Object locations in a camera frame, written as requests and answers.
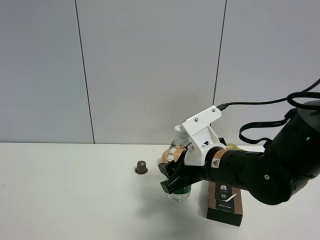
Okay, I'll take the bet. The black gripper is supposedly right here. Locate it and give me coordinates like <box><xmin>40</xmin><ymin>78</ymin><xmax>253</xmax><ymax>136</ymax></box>
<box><xmin>158</xmin><ymin>148</ymin><xmax>210</xmax><ymax>194</ymax></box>

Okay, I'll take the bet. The clear plastic water bottle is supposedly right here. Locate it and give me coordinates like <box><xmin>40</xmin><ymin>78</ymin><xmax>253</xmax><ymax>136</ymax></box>
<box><xmin>164</xmin><ymin>124</ymin><xmax>193</xmax><ymax>204</ymax></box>

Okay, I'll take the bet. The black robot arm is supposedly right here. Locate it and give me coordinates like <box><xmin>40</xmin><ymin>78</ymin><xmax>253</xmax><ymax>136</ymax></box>
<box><xmin>158</xmin><ymin>100</ymin><xmax>320</xmax><ymax>205</ymax></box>

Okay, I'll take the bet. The tan round onion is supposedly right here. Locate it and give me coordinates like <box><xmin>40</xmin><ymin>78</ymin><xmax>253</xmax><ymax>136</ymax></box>
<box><xmin>161</xmin><ymin>149</ymin><xmax>172</xmax><ymax>163</ymax></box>

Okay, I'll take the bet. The brown coffee capsule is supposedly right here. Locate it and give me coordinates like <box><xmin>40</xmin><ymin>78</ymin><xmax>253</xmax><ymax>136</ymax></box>
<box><xmin>134</xmin><ymin>160</ymin><xmax>148</xmax><ymax>175</ymax></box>

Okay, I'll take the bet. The brown coffee capsule box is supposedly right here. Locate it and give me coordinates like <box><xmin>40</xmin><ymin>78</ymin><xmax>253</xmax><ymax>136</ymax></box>
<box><xmin>206</xmin><ymin>182</ymin><xmax>244</xmax><ymax>227</ymax></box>

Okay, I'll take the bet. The yellow corn cob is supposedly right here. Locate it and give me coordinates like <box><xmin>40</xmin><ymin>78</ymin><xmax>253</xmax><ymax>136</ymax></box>
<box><xmin>226</xmin><ymin>143</ymin><xmax>243</xmax><ymax>151</ymax></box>

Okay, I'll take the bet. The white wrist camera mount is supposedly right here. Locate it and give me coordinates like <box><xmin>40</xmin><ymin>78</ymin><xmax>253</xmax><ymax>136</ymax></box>
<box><xmin>182</xmin><ymin>105</ymin><xmax>226</xmax><ymax>167</ymax></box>

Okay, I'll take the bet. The black cable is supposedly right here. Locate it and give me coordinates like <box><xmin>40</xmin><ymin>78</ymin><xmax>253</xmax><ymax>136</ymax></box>
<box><xmin>216</xmin><ymin>78</ymin><xmax>320</xmax><ymax>146</ymax></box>

